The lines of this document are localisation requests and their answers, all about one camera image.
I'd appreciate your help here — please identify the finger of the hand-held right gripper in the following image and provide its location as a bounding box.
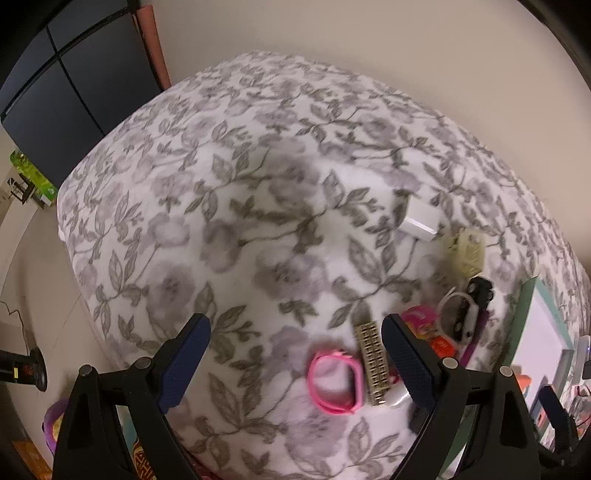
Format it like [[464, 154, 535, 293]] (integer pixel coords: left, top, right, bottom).
[[536, 384, 583, 467]]

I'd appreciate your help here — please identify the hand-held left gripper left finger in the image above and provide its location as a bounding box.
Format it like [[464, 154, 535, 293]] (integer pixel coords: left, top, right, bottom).
[[53, 313, 212, 480]]

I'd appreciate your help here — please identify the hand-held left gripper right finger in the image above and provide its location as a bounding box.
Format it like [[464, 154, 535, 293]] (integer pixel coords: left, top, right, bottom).
[[381, 314, 541, 480]]

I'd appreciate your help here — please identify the gold patterned box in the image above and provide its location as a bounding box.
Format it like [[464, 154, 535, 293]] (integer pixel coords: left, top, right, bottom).
[[355, 320, 392, 408]]

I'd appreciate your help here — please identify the orange tube with white cap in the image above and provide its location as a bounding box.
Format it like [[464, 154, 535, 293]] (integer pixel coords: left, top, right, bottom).
[[385, 335, 458, 409]]

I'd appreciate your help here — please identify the pink-capped dog toy figure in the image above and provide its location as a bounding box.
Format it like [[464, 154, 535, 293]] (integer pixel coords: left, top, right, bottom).
[[401, 305, 439, 342]]

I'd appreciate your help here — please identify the pink wristband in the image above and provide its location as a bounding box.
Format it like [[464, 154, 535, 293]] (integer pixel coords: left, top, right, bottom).
[[308, 349, 363, 415]]

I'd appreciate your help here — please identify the white wristband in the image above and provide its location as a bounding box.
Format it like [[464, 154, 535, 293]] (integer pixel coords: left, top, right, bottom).
[[436, 286, 481, 344]]

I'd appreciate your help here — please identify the teal shallow box tray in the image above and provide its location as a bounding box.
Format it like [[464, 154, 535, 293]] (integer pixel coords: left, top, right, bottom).
[[441, 274, 578, 480]]

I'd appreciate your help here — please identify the purple lighter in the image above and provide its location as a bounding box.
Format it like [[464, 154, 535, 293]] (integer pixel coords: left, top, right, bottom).
[[457, 309, 489, 365]]

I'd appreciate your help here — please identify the black toy car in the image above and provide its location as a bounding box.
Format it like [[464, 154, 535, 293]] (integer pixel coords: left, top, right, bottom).
[[450, 276, 496, 342]]

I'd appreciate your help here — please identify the cream hair claw clip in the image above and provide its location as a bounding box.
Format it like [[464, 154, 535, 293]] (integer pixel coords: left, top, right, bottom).
[[443, 228, 488, 282]]

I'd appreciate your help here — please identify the white wall charger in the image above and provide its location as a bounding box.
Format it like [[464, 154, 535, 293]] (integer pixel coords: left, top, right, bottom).
[[399, 198, 441, 243]]

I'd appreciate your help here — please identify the red printed package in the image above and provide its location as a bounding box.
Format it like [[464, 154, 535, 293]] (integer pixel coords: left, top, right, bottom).
[[129, 438, 158, 480]]

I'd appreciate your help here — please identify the purple printed package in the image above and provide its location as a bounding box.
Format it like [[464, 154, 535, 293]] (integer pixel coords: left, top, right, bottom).
[[43, 399, 70, 455]]

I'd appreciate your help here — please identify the black floor stand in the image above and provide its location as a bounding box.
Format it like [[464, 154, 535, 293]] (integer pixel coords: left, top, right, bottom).
[[0, 348, 49, 393]]

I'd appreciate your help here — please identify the grey floral blanket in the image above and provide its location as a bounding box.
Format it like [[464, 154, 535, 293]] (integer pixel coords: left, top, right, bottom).
[[55, 51, 591, 480]]

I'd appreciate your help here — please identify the orange cardboard box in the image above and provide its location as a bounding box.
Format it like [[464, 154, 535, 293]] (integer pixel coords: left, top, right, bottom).
[[9, 440, 51, 480]]

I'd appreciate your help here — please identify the green box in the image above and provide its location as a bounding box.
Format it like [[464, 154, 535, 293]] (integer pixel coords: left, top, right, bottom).
[[9, 150, 58, 206]]

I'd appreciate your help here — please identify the dark blue cabinet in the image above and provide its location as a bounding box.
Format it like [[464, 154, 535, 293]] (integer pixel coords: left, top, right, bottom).
[[0, 0, 162, 188]]

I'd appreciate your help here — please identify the red-brown board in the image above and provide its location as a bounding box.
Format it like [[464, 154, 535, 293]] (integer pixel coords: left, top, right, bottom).
[[131, 7, 172, 90]]

